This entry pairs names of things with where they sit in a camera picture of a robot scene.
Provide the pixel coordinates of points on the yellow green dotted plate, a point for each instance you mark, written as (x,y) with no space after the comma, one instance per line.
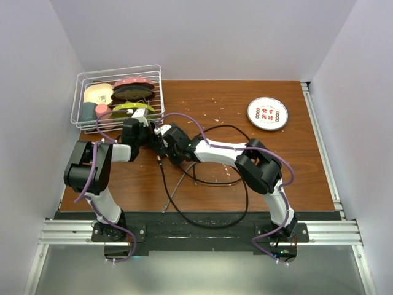
(127,109)

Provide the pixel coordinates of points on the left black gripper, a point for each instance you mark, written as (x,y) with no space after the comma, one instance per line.
(153,138)

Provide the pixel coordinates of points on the white wire dish rack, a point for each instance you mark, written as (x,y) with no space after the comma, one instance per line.
(86,79)

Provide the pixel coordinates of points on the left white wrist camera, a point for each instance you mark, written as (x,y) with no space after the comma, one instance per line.
(141,115)

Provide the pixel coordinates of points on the white round printed plate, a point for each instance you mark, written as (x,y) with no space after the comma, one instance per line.
(267,113)

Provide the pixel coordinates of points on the pink cup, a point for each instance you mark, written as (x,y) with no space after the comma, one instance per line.
(103,112)

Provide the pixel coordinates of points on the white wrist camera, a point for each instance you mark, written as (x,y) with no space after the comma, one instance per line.
(141,115)
(162,130)

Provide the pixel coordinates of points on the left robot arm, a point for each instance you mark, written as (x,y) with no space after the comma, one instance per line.
(88,171)

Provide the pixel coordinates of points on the beige square plate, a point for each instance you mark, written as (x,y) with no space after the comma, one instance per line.
(99,94)

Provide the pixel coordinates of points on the red dotted plate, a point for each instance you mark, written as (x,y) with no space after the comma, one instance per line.
(134,81)

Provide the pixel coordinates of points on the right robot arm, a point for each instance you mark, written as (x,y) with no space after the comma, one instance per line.
(258,167)

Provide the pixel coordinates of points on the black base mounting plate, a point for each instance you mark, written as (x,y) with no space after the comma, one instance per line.
(227,231)

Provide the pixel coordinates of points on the aluminium frame rail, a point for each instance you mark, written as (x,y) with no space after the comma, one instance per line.
(332,262)

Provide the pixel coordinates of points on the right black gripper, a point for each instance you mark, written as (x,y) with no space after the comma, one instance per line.
(166,148)

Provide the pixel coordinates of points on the dark grey cup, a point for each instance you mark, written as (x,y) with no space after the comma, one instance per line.
(88,112)

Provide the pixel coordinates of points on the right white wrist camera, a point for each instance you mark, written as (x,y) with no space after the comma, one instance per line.
(162,130)

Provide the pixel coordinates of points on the dark brown round plate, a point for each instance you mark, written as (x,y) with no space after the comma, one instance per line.
(133,93)

